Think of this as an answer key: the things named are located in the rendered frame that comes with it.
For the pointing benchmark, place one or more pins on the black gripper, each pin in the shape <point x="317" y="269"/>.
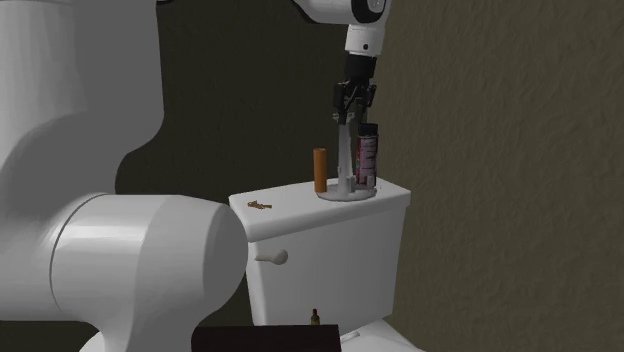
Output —
<point x="360" y="68"/>

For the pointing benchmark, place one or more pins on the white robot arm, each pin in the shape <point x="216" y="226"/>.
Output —
<point x="122" y="253"/>

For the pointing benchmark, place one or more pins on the black spray can red label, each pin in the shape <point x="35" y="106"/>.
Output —
<point x="366" y="156"/>

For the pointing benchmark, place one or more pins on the orange cylinder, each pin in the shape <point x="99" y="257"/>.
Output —
<point x="320" y="170"/>

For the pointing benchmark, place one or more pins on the small golden keys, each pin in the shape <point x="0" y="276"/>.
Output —
<point x="258" y="205"/>

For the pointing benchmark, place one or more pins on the white toilet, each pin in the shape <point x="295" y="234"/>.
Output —
<point x="322" y="263"/>

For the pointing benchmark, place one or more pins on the small red-capped brown bottle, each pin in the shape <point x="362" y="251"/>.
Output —
<point x="315" y="319"/>

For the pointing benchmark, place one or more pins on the white stand with upright post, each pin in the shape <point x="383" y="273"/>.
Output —
<point x="345" y="161"/>

